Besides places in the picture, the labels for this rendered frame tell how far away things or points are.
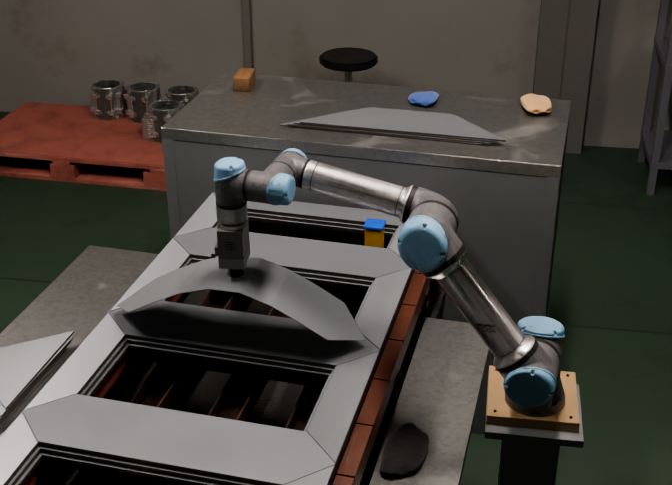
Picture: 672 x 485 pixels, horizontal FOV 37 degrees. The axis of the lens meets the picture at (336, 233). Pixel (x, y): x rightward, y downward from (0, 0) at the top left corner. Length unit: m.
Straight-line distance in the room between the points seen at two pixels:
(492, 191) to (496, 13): 2.79
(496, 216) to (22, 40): 4.05
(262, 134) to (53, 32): 3.36
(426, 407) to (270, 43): 3.77
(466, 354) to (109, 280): 1.09
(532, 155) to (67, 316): 1.47
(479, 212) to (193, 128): 0.98
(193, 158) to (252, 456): 1.43
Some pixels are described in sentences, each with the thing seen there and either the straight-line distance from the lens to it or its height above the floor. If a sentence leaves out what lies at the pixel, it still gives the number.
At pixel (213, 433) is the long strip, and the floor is 0.85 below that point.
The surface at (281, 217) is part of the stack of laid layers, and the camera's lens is 3.24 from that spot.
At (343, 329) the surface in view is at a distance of 2.54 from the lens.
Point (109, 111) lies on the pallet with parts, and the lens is 6.07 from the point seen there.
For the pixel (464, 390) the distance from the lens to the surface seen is 2.72.
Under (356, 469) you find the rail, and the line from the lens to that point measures 2.23.
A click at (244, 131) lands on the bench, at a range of 3.34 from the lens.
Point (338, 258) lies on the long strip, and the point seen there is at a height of 0.85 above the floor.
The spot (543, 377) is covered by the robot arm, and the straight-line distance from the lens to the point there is 2.39.
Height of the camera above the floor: 2.27
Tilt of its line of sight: 27 degrees down
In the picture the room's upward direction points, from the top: straight up
